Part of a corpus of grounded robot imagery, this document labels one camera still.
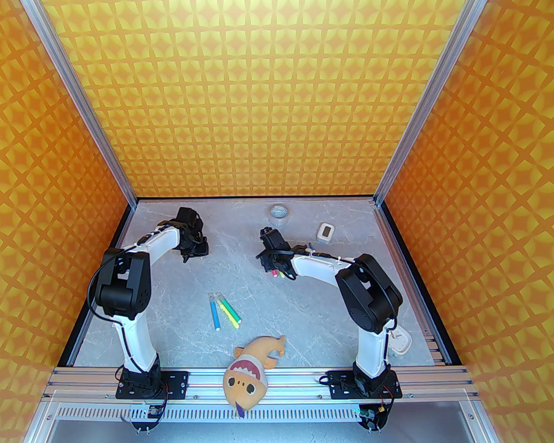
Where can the yellow marker pen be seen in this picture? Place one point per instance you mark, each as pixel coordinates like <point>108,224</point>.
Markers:
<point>231,313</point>

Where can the grey metal lower panel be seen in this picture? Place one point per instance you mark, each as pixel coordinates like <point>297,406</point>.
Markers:
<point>258,432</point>

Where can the white square alarm clock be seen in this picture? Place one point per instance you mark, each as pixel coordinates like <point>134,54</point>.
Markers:
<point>401,342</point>

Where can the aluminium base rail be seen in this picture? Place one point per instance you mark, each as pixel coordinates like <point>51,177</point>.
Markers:
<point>304,383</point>

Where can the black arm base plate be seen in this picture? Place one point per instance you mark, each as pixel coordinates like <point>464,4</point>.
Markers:
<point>175,381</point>
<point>337,381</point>

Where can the tan shark plush toy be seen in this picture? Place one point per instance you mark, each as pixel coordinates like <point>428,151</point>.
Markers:
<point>247,376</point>

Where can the aluminium frame post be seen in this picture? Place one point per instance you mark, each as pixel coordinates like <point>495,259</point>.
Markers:
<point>74,86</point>
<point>434,86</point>

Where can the aluminium side rail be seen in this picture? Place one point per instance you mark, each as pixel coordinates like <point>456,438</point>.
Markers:
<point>438,351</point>

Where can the small green circuit board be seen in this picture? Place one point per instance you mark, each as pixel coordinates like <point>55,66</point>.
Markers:
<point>367,414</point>
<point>153,412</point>

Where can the small white digital timer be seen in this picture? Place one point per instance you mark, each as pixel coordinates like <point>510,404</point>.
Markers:
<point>325,233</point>

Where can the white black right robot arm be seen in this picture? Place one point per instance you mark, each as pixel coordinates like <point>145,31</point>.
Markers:
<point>369,293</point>

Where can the clear packing tape roll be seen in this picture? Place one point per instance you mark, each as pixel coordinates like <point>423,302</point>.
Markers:
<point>279,222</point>

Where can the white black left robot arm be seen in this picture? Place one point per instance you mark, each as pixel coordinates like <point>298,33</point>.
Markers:
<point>122,284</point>

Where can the black table edge strip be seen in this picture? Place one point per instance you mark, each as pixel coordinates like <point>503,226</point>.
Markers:
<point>123,224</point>
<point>401,242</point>

